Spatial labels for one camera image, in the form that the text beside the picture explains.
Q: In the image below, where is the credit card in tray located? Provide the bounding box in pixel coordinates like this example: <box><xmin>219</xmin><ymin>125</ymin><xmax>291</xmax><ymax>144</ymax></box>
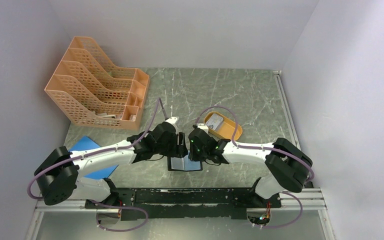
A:
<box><xmin>205</xmin><ymin>113</ymin><xmax>224</xmax><ymax>131</ymax></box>

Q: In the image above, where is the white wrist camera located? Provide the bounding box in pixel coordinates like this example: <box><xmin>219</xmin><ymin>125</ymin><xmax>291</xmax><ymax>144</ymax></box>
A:
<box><xmin>193</xmin><ymin>123</ymin><xmax>209</xmax><ymax>133</ymax></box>
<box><xmin>165</xmin><ymin>116</ymin><xmax>179</xmax><ymax>126</ymax></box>

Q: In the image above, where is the orange mesh file organizer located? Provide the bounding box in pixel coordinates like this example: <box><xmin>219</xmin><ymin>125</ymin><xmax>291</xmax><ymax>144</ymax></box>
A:
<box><xmin>44</xmin><ymin>36</ymin><xmax>150</xmax><ymax>130</ymax></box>

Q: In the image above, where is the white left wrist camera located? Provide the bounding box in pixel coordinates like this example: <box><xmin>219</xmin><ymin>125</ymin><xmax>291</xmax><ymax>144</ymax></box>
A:
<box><xmin>165</xmin><ymin>116</ymin><xmax>179</xmax><ymax>126</ymax></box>

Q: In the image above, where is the black leather card holder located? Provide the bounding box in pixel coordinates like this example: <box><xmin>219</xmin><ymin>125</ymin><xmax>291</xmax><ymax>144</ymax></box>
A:
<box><xmin>167</xmin><ymin>155</ymin><xmax>203</xmax><ymax>172</ymax></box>

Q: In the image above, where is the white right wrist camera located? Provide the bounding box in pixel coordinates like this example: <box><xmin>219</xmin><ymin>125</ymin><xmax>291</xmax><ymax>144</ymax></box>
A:
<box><xmin>193</xmin><ymin>123</ymin><xmax>209</xmax><ymax>133</ymax></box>

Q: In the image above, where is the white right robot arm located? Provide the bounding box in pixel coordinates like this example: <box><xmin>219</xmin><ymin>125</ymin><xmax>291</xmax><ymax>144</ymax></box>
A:
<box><xmin>188</xmin><ymin>127</ymin><xmax>314</xmax><ymax>207</ymax></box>

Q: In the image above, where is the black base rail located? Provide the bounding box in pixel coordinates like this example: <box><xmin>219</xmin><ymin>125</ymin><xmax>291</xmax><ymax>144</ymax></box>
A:
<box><xmin>104</xmin><ymin>187</ymin><xmax>282</xmax><ymax>220</ymax></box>

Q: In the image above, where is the orange oval tray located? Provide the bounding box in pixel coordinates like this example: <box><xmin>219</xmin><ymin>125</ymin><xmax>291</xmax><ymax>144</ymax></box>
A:
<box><xmin>203</xmin><ymin>111</ymin><xmax>236</xmax><ymax>139</ymax></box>

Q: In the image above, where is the blue folder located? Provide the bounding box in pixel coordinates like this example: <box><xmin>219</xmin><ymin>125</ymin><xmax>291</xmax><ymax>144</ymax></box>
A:
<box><xmin>69</xmin><ymin>135</ymin><xmax>119</xmax><ymax>180</ymax></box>

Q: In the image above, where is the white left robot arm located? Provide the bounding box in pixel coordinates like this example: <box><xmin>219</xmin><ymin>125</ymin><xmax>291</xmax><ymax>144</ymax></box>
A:
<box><xmin>34</xmin><ymin>121</ymin><xmax>188</xmax><ymax>208</ymax></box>

